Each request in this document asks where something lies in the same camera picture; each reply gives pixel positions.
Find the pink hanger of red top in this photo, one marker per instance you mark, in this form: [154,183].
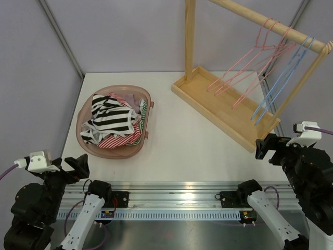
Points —
[222,85]

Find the green striped tank top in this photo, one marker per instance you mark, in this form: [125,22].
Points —
[143,110]

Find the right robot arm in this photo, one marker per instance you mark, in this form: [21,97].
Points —
[309,172]

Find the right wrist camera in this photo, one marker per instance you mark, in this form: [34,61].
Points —
[305,137]

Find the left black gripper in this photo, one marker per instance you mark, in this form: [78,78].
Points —
[80,166]

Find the pink hanger of black top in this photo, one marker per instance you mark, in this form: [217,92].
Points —
[239,66]

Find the mauve tank top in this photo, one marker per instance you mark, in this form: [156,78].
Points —
[133,102]

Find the pink plastic basin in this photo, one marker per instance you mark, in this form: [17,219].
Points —
[121,152]

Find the wooden clothes rack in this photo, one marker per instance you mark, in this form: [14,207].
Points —
[235,122]

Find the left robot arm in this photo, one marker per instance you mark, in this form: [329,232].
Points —
[37,205]

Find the aluminium rail frame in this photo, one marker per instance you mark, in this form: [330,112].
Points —
[190,178]

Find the red striped tank top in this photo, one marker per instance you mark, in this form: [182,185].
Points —
[113,140]

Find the white slotted cable duct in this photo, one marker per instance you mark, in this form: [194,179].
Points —
[170,215]

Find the black white striped tank top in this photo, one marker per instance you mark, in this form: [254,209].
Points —
[111,115]

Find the pink hanger of mauve top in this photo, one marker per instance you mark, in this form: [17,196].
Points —
[262,75]

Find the blue hanger of green top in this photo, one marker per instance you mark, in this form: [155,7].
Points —
[286,83]

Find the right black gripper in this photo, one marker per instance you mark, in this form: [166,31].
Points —
[268,142]

